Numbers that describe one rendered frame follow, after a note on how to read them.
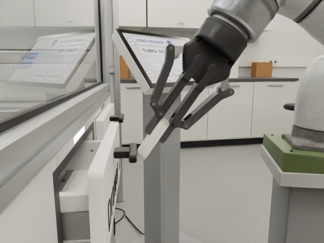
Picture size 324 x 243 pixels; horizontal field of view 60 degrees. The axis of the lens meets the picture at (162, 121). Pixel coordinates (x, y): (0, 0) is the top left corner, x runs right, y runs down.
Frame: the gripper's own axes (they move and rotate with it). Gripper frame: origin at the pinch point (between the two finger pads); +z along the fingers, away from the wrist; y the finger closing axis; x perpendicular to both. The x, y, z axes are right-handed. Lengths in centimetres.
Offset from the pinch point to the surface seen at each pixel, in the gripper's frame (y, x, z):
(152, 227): -44, -90, 55
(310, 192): -51, -27, -7
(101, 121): 8.0, -17.2, 6.1
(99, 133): 7.0, -17.0, 8.6
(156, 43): 7, -91, -22
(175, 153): -32, -93, 17
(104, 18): 24, -47, -14
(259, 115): -161, -313, -50
